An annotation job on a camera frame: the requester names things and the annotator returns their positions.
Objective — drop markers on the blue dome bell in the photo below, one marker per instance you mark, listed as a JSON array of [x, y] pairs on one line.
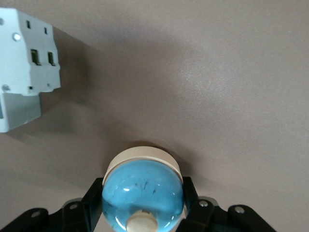
[[142, 188]]

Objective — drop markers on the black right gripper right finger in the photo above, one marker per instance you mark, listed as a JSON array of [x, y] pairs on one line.
[[205, 217]]

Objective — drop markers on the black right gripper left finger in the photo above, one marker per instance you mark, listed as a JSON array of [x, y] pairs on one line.
[[72, 215]]

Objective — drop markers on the brown table cover mat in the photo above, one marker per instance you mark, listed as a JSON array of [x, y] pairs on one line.
[[193, 72]]

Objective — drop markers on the white circuit breaker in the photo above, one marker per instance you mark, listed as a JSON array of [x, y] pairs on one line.
[[21, 72]]

